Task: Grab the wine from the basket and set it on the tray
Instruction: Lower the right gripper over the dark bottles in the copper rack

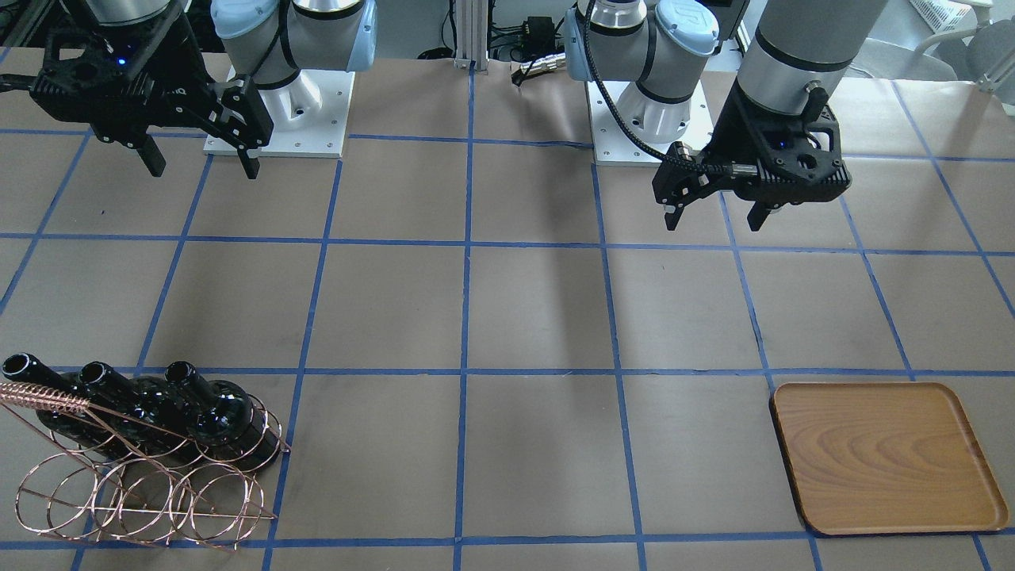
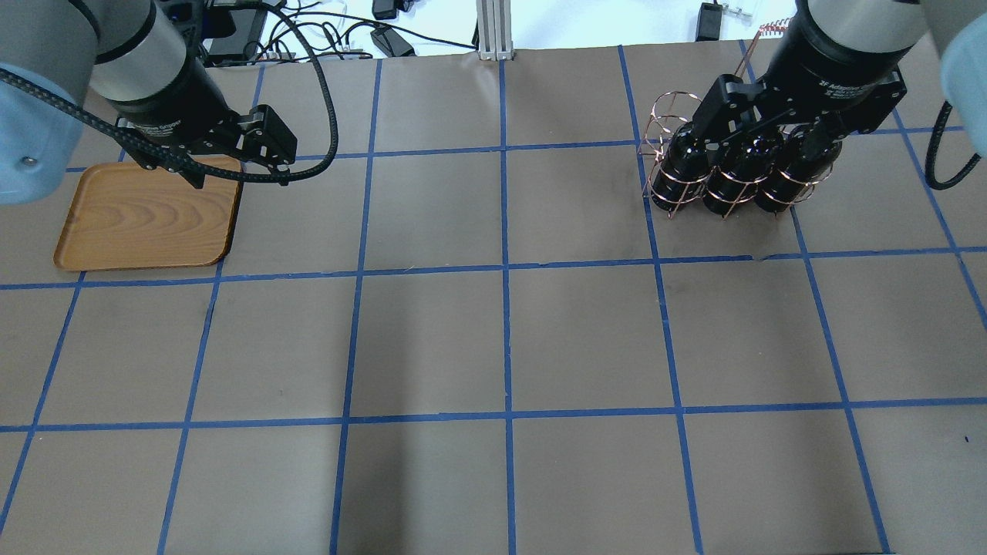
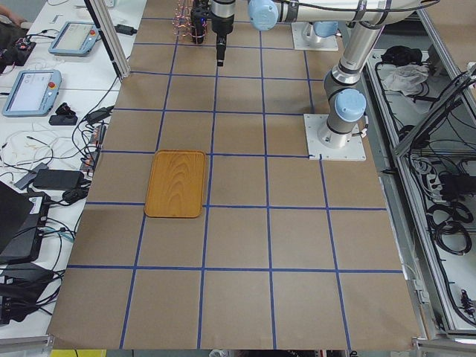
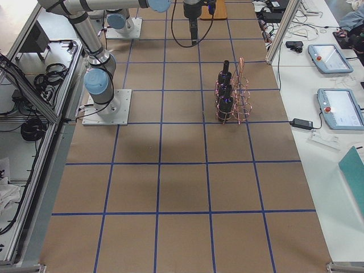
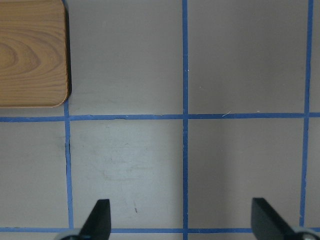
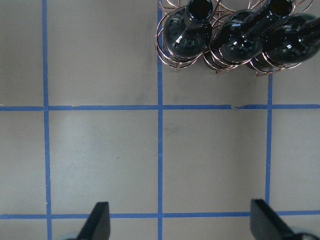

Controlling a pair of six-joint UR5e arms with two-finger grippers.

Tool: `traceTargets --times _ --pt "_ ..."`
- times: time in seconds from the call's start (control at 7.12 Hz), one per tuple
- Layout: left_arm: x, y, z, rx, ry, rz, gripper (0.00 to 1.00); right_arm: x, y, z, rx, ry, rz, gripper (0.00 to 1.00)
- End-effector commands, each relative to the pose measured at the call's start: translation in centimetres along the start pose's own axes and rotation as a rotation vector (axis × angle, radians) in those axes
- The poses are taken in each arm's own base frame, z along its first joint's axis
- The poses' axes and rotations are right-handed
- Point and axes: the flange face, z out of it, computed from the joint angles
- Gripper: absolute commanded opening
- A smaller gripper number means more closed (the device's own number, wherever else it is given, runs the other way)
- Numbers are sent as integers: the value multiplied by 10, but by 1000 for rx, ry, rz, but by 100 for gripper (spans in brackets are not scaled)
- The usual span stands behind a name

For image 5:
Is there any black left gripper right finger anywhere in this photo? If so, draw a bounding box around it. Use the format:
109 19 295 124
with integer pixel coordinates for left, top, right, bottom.
251 197 299 240

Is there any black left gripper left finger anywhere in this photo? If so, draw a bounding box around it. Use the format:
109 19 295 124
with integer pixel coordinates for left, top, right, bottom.
79 199 111 240

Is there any wooden tray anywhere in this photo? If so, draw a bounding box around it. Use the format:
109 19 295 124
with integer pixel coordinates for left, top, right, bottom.
0 0 71 109

